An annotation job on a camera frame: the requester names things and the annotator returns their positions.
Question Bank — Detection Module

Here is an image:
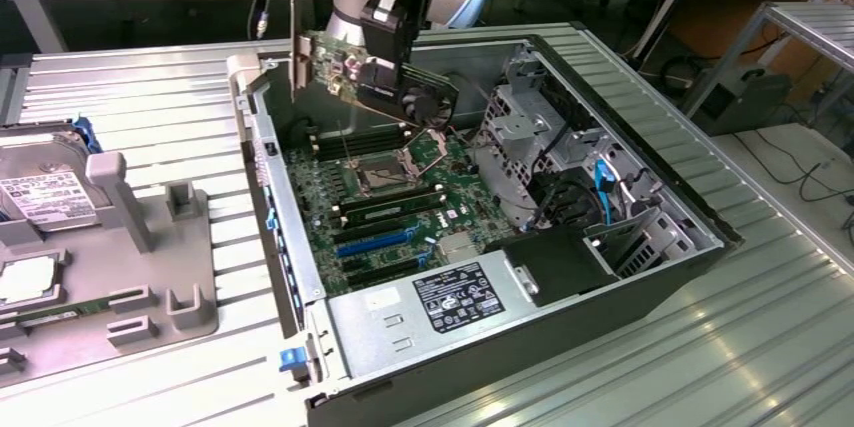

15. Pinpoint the CPU socket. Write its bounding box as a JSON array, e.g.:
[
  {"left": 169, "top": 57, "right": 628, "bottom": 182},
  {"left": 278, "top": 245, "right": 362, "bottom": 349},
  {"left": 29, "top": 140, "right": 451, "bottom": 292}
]
[{"left": 352, "top": 154, "right": 419, "bottom": 196}]

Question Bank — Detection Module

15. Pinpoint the RAM stick with label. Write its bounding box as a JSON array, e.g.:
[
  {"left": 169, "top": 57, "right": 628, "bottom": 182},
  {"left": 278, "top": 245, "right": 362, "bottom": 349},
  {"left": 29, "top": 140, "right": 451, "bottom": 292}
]
[{"left": 340, "top": 190, "right": 446, "bottom": 223}]

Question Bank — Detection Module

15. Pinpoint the NVIDIA graphics card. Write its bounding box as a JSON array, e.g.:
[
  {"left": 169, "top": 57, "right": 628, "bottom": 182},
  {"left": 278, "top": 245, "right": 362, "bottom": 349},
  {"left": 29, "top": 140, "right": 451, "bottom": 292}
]
[{"left": 283, "top": 0, "right": 462, "bottom": 131}]

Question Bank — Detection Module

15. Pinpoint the hard disk with blue carrier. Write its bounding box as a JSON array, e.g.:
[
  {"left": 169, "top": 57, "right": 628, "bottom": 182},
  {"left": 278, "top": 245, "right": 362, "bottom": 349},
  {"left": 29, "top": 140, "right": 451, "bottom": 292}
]
[{"left": 0, "top": 116, "right": 108, "bottom": 234}]

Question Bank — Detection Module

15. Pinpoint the slotted silver disk bay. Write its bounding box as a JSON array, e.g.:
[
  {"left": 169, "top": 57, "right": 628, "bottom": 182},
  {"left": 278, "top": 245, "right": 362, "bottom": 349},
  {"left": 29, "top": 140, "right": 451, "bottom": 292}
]
[{"left": 583, "top": 206, "right": 695, "bottom": 281}]

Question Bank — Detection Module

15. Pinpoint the long black expansion slot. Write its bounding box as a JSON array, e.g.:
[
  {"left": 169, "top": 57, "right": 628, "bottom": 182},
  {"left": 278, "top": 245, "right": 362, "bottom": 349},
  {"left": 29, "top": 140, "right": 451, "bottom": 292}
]
[
  {"left": 342, "top": 255, "right": 416, "bottom": 276},
  {"left": 346, "top": 269, "right": 422, "bottom": 294}
]

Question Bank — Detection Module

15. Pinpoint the blue expansion slot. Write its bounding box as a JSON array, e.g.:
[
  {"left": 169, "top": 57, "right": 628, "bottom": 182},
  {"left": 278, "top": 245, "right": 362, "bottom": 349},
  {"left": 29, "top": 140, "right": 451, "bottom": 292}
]
[{"left": 335, "top": 228, "right": 411, "bottom": 259}]

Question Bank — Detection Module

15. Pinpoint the silver power supply unit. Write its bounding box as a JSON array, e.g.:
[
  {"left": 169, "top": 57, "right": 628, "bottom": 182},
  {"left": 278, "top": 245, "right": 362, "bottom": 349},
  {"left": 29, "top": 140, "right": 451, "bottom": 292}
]
[{"left": 318, "top": 249, "right": 543, "bottom": 382}]

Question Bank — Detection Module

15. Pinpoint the metal socket cover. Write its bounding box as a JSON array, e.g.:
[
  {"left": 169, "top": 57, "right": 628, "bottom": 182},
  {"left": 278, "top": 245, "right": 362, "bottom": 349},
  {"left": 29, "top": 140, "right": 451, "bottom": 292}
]
[{"left": 398, "top": 127, "right": 450, "bottom": 181}]

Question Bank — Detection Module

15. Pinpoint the black cable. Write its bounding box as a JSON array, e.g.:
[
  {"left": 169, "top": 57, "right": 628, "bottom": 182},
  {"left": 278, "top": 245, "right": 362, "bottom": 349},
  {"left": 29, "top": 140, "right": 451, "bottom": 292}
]
[{"left": 757, "top": 129, "right": 854, "bottom": 203}]

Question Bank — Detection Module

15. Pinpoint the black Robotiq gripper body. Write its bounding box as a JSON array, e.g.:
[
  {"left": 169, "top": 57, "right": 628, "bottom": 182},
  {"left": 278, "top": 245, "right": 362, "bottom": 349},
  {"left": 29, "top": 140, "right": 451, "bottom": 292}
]
[{"left": 359, "top": 0, "right": 439, "bottom": 68}]

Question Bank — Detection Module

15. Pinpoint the green motherboard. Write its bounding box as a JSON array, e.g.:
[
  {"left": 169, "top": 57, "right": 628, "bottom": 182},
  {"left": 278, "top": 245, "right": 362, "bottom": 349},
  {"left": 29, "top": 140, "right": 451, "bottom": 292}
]
[{"left": 286, "top": 124, "right": 528, "bottom": 296}]

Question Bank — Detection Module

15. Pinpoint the aluminium profile frame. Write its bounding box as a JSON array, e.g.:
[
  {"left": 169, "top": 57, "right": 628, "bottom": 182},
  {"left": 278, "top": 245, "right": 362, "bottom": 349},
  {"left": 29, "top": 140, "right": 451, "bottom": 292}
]
[{"left": 0, "top": 52, "right": 33, "bottom": 126}]

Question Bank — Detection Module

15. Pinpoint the green RAM stick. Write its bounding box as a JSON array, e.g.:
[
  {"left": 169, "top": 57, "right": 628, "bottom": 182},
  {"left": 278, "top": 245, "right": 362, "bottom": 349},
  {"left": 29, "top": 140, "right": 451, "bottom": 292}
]
[{"left": 0, "top": 299, "right": 112, "bottom": 328}]

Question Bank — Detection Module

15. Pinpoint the black RAM slot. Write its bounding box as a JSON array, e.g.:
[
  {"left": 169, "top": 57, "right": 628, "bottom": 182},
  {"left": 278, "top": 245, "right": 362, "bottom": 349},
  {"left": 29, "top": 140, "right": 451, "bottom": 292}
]
[
  {"left": 312, "top": 135, "right": 407, "bottom": 153},
  {"left": 314, "top": 141, "right": 408, "bottom": 159},
  {"left": 310, "top": 124, "right": 402, "bottom": 142},
  {"left": 311, "top": 130, "right": 404, "bottom": 147}
]

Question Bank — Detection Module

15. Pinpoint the perforated silver disk bay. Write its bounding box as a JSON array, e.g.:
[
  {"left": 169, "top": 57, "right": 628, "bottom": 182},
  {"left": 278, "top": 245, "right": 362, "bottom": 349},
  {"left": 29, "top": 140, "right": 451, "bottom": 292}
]
[{"left": 476, "top": 84, "right": 602, "bottom": 183}]

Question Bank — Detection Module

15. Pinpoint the dark grey machine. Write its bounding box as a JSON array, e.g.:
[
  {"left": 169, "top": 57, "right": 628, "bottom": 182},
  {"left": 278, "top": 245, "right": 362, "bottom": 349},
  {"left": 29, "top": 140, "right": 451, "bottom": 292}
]
[{"left": 686, "top": 69, "right": 795, "bottom": 136}]

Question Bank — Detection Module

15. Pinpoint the open black PC case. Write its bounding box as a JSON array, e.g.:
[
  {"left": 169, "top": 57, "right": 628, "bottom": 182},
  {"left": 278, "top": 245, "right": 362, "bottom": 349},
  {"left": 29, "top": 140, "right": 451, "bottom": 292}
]
[{"left": 225, "top": 21, "right": 746, "bottom": 427}]

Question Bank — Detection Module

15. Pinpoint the silver CPU chip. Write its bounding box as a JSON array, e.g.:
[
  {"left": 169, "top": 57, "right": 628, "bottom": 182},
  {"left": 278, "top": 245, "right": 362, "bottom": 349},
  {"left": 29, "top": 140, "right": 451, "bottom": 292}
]
[{"left": 0, "top": 256, "right": 59, "bottom": 306}]

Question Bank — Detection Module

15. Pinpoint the silver chipset heatsink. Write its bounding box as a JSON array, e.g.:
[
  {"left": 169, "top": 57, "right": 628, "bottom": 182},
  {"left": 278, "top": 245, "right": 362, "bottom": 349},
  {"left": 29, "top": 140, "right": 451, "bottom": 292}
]
[{"left": 436, "top": 234, "right": 479, "bottom": 257}]

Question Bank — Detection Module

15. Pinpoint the blue case latch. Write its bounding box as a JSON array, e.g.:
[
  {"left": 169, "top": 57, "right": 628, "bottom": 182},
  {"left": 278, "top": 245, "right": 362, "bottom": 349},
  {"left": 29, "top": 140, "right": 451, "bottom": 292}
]
[{"left": 276, "top": 346, "right": 314, "bottom": 374}]

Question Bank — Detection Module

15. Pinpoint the black disk wire bundle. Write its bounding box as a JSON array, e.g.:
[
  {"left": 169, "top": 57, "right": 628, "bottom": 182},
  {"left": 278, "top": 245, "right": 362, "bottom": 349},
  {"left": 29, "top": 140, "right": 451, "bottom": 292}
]
[{"left": 532, "top": 166, "right": 602, "bottom": 228}]

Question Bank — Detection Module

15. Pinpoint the black plastic cover box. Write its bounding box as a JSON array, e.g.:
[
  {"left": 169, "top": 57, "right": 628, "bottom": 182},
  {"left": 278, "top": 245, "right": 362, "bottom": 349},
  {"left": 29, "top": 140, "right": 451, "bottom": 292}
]
[{"left": 483, "top": 226, "right": 619, "bottom": 308}]

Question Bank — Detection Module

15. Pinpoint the grey parts rack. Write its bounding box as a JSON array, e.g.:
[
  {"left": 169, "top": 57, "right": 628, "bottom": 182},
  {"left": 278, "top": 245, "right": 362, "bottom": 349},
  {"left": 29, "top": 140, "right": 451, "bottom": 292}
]
[{"left": 0, "top": 149, "right": 221, "bottom": 388}]

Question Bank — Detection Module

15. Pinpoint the grey card retention bar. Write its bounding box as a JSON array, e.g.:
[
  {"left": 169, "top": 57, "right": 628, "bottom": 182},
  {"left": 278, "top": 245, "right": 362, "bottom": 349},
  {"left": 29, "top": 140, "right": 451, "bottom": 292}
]
[{"left": 225, "top": 53, "right": 279, "bottom": 98}]

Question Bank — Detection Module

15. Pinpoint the thin locking lever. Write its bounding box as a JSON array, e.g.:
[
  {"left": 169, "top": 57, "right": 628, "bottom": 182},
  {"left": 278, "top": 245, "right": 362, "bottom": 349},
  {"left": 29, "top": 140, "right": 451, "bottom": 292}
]
[{"left": 338, "top": 119, "right": 355, "bottom": 168}]

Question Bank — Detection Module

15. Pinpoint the aluminium frame table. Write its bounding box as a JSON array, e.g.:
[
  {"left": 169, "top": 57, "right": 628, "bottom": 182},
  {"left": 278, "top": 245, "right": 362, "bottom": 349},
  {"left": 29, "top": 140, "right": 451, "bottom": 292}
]
[{"left": 686, "top": 0, "right": 854, "bottom": 121}]

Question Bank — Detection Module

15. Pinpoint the blue disk wire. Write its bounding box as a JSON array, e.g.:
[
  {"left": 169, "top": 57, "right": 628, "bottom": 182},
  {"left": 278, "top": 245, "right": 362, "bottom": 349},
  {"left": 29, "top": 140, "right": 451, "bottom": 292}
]
[{"left": 591, "top": 159, "right": 615, "bottom": 226}]

